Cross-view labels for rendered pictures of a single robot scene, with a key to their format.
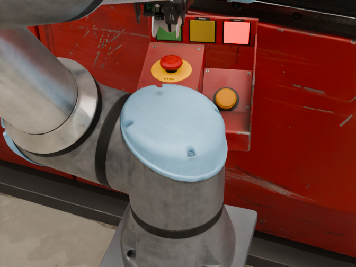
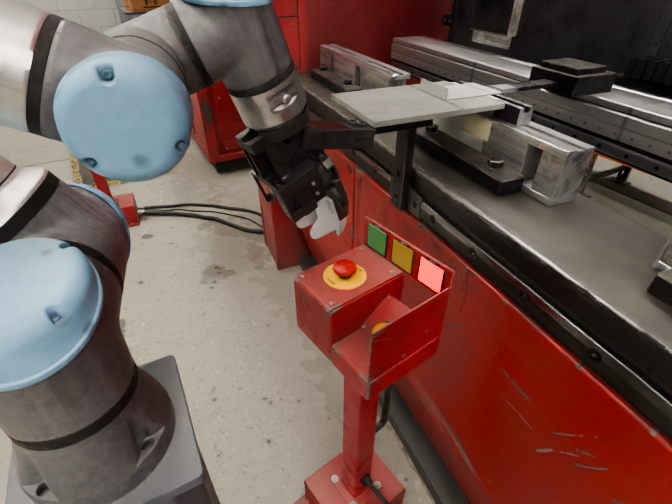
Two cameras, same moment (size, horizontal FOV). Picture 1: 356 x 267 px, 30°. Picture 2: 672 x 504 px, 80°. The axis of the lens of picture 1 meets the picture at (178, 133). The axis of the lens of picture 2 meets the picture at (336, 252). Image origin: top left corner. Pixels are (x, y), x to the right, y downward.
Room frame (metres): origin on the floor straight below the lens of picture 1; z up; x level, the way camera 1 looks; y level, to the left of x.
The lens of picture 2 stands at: (0.57, -0.35, 1.21)
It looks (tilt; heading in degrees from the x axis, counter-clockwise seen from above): 36 degrees down; 45
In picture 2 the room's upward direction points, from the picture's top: straight up
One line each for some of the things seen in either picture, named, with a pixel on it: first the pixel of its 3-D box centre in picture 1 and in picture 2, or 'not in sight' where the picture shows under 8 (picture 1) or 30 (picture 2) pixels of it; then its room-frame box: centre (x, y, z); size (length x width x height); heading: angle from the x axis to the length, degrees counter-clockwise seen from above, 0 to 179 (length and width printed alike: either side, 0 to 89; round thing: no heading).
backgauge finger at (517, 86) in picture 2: not in sight; (544, 78); (1.50, -0.03, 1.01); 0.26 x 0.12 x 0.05; 158
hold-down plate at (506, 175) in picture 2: not in sight; (458, 155); (1.29, 0.02, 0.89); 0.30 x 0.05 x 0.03; 68
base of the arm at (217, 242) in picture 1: (177, 221); (88, 413); (0.56, 0.00, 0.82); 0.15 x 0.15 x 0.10
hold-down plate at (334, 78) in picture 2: not in sight; (334, 82); (1.54, 0.61, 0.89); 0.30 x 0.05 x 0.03; 68
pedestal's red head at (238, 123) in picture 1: (198, 81); (366, 301); (0.96, -0.04, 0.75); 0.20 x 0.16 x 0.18; 82
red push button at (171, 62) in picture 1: (171, 67); (344, 272); (0.96, 0.01, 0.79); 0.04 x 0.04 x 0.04
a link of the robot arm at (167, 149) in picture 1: (169, 152); (41, 330); (0.57, 0.01, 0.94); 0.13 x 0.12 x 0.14; 64
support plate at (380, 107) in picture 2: not in sight; (415, 101); (1.23, 0.09, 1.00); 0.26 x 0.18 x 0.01; 158
